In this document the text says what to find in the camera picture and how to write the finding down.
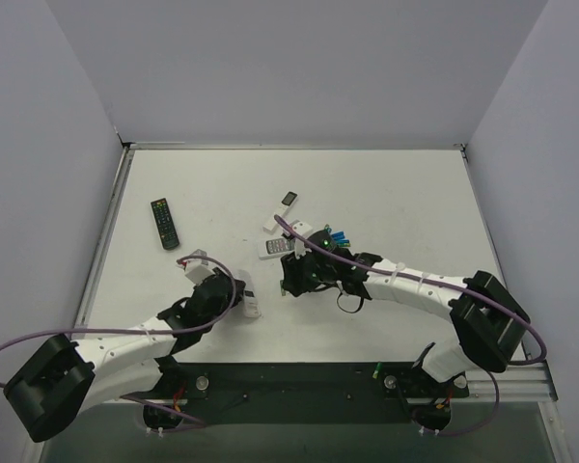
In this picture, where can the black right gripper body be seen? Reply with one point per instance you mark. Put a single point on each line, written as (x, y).
(290, 276)

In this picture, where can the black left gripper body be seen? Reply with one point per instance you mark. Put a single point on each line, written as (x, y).
(234, 293)

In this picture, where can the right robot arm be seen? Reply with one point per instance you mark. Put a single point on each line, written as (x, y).
(489, 324)

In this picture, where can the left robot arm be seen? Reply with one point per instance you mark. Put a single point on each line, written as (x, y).
(66, 377)

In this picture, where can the white grey AC remote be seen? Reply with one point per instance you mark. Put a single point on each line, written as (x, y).
(275, 248)

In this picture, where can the slim white remote control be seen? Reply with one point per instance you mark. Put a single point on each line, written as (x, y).
(282, 210)

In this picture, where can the black TV remote control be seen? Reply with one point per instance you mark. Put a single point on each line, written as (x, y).
(165, 224)

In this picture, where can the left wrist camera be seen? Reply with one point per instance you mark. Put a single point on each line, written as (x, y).
(196, 268)

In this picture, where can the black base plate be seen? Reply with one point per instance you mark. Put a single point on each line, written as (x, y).
(299, 393)

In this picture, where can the aluminium frame rail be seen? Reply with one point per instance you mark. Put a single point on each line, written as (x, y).
(532, 383)

